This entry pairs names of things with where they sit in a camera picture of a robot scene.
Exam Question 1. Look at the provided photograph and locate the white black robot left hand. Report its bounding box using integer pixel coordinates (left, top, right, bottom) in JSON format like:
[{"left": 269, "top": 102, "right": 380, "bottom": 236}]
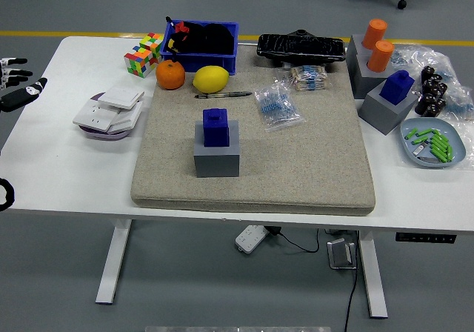
[{"left": 0, "top": 57, "right": 48, "bottom": 113}]

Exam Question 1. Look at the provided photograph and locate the blue seal stamp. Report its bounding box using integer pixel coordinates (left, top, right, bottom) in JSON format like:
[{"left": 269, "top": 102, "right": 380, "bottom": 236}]
[
  {"left": 378, "top": 70, "right": 415, "bottom": 106},
  {"left": 202, "top": 108, "right": 230, "bottom": 148}
]

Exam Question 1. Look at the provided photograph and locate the grey square seal holder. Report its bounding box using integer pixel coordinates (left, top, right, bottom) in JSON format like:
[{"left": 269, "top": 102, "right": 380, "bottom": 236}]
[
  {"left": 193, "top": 119, "right": 241, "bottom": 179},
  {"left": 358, "top": 80, "right": 419, "bottom": 136}
]

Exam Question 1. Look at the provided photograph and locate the multicoloured puzzle cube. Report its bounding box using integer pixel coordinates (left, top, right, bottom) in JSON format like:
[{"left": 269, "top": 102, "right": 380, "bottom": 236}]
[
  {"left": 124, "top": 46, "right": 159, "bottom": 79},
  {"left": 139, "top": 32, "right": 165, "bottom": 61}
]

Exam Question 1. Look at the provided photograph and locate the orange fruit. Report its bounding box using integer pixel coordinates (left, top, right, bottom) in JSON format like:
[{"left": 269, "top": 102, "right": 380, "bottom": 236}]
[{"left": 155, "top": 59, "right": 186, "bottom": 90}]

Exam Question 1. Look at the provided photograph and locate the white table leg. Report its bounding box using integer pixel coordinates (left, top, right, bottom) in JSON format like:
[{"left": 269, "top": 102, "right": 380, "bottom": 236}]
[
  {"left": 95, "top": 219, "right": 133, "bottom": 305},
  {"left": 357, "top": 230, "right": 389, "bottom": 319}
]

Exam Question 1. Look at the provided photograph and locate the yellow lemon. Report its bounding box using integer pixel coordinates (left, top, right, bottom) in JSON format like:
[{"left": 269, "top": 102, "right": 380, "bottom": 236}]
[{"left": 192, "top": 65, "right": 230, "bottom": 94}]

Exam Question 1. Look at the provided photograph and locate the blue plastic bin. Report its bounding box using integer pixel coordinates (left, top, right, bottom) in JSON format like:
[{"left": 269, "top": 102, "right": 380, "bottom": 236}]
[{"left": 159, "top": 19, "right": 240, "bottom": 76}]

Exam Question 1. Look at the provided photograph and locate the black fabric bundle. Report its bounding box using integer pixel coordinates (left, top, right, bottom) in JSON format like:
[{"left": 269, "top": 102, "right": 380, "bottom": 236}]
[{"left": 164, "top": 16, "right": 236, "bottom": 56}]

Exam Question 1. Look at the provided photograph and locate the black grey pen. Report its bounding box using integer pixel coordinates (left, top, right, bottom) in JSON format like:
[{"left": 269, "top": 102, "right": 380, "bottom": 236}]
[{"left": 194, "top": 90, "right": 253, "bottom": 99}]

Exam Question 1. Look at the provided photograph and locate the clear bag of blue resistors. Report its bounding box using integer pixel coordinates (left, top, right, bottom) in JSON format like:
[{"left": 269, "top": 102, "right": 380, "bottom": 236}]
[
  {"left": 442, "top": 83, "right": 474, "bottom": 122},
  {"left": 388, "top": 44, "right": 451, "bottom": 70},
  {"left": 253, "top": 82, "right": 307, "bottom": 133}
]

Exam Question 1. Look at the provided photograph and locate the white power strip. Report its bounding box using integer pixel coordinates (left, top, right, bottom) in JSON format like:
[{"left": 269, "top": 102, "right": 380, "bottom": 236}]
[{"left": 235, "top": 224, "right": 270, "bottom": 254}]

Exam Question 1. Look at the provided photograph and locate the beige textured mat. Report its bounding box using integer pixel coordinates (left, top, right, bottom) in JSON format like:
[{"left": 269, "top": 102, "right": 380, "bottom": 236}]
[{"left": 130, "top": 44, "right": 376, "bottom": 216}]

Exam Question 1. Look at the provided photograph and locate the black glossy mirror device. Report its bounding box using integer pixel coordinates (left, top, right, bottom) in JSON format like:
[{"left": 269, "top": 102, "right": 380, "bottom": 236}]
[{"left": 256, "top": 28, "right": 347, "bottom": 68}]

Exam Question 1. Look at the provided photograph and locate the clear bag of tan resistors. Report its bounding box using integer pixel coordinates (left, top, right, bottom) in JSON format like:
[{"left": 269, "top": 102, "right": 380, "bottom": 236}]
[{"left": 276, "top": 64, "right": 330, "bottom": 93}]

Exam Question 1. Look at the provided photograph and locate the grey block with two holes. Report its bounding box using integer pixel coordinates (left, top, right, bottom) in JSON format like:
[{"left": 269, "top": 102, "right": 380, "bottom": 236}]
[{"left": 344, "top": 33, "right": 395, "bottom": 100}]

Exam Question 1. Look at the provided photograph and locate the orange cylinder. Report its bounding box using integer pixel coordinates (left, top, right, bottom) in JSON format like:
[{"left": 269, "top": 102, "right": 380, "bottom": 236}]
[
  {"left": 366, "top": 39, "right": 395, "bottom": 73},
  {"left": 361, "top": 19, "right": 389, "bottom": 50}
]

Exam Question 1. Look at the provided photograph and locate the black table control panel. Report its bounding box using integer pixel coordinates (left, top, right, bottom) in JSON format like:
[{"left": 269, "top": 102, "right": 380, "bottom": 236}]
[{"left": 395, "top": 231, "right": 457, "bottom": 244}]

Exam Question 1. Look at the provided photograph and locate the light blue plate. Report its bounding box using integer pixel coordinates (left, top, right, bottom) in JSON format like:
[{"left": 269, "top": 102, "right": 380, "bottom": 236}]
[{"left": 399, "top": 118, "right": 467, "bottom": 169}]

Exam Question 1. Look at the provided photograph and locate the empty clear plastic bag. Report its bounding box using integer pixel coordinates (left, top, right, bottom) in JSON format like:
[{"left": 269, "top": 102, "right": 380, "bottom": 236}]
[{"left": 453, "top": 119, "right": 474, "bottom": 170}]

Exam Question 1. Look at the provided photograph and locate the white wall switch panel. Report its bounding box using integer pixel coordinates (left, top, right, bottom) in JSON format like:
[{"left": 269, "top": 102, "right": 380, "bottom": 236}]
[{"left": 98, "top": 86, "right": 145, "bottom": 110}]

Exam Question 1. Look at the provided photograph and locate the thin black adapter cable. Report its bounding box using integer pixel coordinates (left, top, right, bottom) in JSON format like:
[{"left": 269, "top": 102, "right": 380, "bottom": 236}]
[{"left": 279, "top": 228, "right": 321, "bottom": 253}]

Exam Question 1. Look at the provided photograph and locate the long black power cable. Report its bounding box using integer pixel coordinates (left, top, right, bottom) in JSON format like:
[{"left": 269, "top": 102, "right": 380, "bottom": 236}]
[{"left": 342, "top": 230, "right": 361, "bottom": 332}]

